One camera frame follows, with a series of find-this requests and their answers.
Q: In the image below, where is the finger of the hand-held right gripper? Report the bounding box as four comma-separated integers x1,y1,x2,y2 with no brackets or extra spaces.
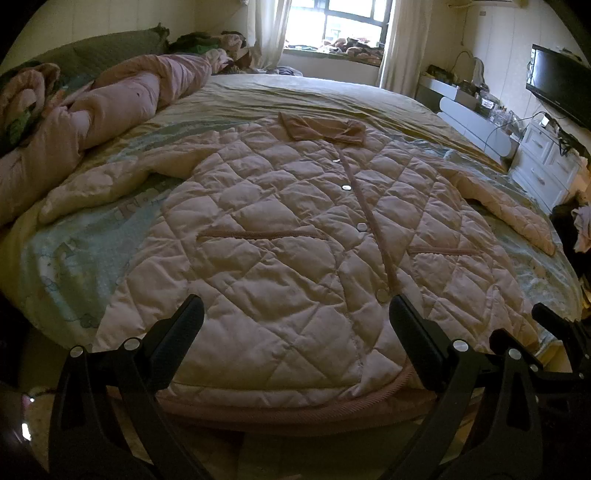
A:
532,302,591,374
489,329,546,371

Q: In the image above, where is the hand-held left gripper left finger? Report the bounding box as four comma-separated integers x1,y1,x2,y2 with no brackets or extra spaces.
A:
47,294,214,480

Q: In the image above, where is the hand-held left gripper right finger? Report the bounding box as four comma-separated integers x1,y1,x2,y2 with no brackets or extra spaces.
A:
387,294,544,480

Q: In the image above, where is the pink quilted coat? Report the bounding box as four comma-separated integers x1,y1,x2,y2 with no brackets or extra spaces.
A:
39,111,557,409

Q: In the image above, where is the dark clothes heap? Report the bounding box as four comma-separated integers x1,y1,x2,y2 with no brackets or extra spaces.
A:
549,185,591,254

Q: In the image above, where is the pile of clothes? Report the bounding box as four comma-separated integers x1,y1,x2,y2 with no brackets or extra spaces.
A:
168,31,252,75

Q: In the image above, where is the clothes pile on windowsill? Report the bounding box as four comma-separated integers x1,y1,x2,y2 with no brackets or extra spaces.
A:
323,36,384,63

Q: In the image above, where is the white dresser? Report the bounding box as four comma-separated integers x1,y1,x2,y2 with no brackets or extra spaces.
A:
508,117,591,213

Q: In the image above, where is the white vanity desk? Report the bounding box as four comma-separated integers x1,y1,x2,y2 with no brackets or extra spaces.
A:
416,74,520,162

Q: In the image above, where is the cluster of cosmetic bottles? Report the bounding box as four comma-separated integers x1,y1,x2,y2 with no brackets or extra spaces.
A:
475,90,525,137

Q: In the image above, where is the pink duvet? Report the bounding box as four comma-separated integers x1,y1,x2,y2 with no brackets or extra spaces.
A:
0,53,213,227

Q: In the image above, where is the black television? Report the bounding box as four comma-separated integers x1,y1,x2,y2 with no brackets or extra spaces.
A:
525,44,591,132

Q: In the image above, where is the bed with printed sheet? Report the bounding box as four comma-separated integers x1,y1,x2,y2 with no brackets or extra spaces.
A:
0,74,585,425

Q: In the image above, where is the floral printed blanket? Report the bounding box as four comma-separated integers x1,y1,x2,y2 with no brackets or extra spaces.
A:
0,62,65,155

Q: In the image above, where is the white curtain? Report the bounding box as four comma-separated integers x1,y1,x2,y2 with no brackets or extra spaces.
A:
247,0,294,70
379,0,428,90

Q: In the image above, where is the window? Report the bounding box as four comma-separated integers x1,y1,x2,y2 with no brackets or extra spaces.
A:
284,0,393,49

